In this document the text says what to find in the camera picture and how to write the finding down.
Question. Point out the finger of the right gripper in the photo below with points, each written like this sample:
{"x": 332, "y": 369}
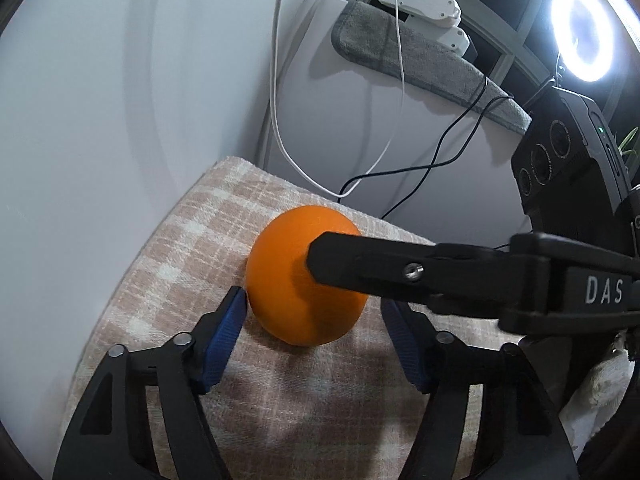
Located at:
{"x": 449, "y": 279}

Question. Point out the grey windowsill mat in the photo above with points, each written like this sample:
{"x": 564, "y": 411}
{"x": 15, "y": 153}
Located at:
{"x": 371, "y": 38}

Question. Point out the black camera box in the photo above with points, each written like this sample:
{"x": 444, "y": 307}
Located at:
{"x": 571, "y": 176}

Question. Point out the pink checked tablecloth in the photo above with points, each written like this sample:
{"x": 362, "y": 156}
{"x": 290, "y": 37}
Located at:
{"x": 340, "y": 411}

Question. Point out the medium orange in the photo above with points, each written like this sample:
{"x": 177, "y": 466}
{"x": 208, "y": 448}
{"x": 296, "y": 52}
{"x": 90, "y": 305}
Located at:
{"x": 286, "y": 300}

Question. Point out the potted spider plant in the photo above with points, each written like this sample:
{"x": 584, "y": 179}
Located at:
{"x": 630, "y": 144}

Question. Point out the black power adapter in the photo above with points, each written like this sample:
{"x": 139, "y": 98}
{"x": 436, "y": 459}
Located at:
{"x": 470, "y": 53}

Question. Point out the ring light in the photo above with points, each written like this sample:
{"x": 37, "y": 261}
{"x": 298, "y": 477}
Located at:
{"x": 585, "y": 37}

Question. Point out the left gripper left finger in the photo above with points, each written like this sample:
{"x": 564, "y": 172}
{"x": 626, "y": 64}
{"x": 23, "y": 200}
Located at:
{"x": 109, "y": 435}

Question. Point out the white power strip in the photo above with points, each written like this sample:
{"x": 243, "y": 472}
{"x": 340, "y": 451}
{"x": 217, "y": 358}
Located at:
{"x": 436, "y": 20}

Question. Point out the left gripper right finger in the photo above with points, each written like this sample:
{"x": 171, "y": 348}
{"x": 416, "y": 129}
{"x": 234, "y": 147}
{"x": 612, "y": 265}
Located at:
{"x": 487, "y": 416}

